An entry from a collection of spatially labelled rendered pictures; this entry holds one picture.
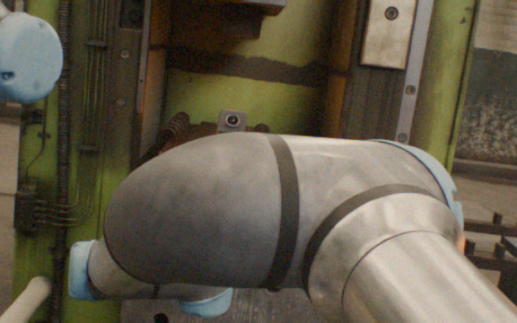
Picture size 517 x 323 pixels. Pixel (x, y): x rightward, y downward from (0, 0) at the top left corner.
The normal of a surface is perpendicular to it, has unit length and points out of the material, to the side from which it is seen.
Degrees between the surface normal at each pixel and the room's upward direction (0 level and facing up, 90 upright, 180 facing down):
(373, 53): 90
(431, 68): 90
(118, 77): 90
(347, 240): 77
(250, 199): 69
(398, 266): 39
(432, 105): 90
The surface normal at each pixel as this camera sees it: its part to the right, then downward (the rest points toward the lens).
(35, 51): 0.90, 0.19
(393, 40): 0.01, 0.19
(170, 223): -0.43, 0.11
